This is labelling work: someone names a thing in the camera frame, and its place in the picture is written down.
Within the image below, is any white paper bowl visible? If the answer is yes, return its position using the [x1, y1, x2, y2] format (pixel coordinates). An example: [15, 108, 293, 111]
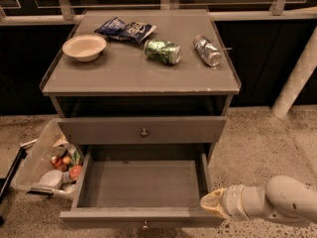
[62, 35, 107, 62]

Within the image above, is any silver soda can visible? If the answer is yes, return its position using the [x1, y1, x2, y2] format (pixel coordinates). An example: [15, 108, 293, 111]
[193, 35, 222, 66]

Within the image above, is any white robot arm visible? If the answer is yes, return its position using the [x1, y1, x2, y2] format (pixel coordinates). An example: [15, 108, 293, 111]
[200, 176, 317, 225]

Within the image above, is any red apple in bin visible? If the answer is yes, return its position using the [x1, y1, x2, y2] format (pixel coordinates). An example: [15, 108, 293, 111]
[69, 165, 82, 180]

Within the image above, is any green soda can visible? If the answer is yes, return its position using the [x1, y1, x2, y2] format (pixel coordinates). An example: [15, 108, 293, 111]
[144, 40, 181, 65]

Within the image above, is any blue chip bag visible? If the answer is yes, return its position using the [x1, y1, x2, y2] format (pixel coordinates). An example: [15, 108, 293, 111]
[95, 17, 157, 44]

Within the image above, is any grey drawer cabinet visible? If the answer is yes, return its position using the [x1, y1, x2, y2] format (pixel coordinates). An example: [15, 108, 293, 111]
[39, 9, 242, 164]

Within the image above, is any white diagonal support pole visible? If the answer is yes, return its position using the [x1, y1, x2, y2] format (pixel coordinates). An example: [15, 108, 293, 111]
[271, 27, 317, 118]

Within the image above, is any grey drawer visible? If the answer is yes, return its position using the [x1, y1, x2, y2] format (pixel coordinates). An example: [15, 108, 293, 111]
[57, 116, 226, 145]
[60, 144, 222, 229]

